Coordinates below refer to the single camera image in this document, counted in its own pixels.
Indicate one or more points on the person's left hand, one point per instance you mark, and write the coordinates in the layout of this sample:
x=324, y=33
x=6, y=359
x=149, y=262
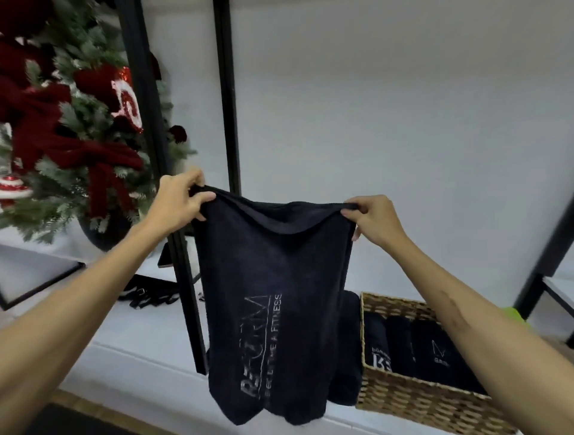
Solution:
x=172, y=206

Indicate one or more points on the person's right hand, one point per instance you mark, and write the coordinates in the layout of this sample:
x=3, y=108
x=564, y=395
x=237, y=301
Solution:
x=379, y=222

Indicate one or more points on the person's left thumb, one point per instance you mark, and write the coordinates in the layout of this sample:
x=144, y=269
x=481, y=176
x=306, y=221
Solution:
x=201, y=201

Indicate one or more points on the person's right thumb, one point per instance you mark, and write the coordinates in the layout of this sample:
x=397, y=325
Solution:
x=354, y=210

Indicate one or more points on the dark navy printed towel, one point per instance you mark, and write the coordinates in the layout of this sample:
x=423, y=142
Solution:
x=269, y=291

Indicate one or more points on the person's right forearm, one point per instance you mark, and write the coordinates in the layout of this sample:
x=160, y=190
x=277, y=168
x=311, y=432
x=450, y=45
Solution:
x=471, y=327

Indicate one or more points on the person's left forearm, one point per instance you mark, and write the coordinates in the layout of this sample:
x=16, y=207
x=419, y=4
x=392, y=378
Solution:
x=76, y=304

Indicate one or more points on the dark red ball ornament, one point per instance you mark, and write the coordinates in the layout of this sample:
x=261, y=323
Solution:
x=178, y=133

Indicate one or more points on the black tree pot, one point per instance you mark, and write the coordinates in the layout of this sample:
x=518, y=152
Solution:
x=107, y=233

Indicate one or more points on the red white swirl ornament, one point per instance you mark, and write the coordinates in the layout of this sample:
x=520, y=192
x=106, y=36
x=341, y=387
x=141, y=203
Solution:
x=128, y=101

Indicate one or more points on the rolled dark navy towel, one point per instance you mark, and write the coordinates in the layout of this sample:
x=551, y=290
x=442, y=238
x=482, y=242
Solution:
x=401, y=345
x=375, y=336
x=466, y=374
x=432, y=349

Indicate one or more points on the folded dark navy towel stack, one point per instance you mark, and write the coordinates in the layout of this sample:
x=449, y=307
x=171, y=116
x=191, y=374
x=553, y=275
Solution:
x=347, y=349

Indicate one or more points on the dark red ribbon bow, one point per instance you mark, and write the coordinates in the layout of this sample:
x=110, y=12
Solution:
x=67, y=148

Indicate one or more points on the black framed white board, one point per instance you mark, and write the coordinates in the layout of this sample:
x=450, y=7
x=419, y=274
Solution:
x=36, y=278

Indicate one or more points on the frosted green christmas tree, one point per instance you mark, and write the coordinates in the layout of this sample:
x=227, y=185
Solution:
x=85, y=58

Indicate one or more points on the red white striped ornament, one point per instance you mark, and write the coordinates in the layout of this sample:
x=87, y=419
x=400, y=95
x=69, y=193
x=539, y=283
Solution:
x=11, y=187

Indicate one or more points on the bright green object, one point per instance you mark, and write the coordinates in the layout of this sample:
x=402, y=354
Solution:
x=515, y=315

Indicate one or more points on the woven wicker basket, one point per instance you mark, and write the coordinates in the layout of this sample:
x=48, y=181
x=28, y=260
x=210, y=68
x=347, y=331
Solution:
x=417, y=403

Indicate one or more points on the black metal rack post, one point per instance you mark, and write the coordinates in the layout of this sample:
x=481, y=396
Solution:
x=154, y=134
x=228, y=98
x=545, y=264

